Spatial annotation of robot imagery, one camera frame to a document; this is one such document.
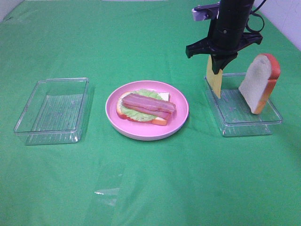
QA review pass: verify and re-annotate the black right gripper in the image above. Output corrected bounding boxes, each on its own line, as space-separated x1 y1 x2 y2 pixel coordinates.
186 20 262 74

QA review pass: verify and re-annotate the yellow cheese slice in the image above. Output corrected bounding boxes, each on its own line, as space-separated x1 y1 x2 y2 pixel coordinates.
206 55 222 99

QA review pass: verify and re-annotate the bacon strip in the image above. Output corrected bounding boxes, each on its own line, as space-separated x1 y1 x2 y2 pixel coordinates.
121 93 176 113
116 104 171 121

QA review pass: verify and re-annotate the green lettuce leaf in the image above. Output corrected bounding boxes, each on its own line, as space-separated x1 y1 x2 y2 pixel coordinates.
121 88 168 122

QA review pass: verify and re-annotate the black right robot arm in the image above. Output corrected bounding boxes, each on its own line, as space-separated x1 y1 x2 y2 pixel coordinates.
186 0 263 74

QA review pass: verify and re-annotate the right clear plastic tray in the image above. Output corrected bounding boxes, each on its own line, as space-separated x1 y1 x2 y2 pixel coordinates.
204 73 283 137

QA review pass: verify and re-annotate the clear plastic tray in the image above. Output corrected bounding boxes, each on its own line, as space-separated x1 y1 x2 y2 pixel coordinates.
14 78 91 145
204 73 283 137

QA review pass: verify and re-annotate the pink round plate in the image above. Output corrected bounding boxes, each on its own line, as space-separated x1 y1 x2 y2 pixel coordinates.
105 81 189 141

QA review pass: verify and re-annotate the green tablecloth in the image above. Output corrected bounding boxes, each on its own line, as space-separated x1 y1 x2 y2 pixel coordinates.
0 0 301 226

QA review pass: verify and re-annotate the left clear plastic tray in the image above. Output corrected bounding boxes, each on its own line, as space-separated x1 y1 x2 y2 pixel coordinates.
14 78 91 145

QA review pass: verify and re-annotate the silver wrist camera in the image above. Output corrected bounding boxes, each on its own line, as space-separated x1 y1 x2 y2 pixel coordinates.
191 2 220 21

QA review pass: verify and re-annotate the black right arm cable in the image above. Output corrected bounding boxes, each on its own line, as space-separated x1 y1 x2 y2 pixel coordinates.
244 0 268 33

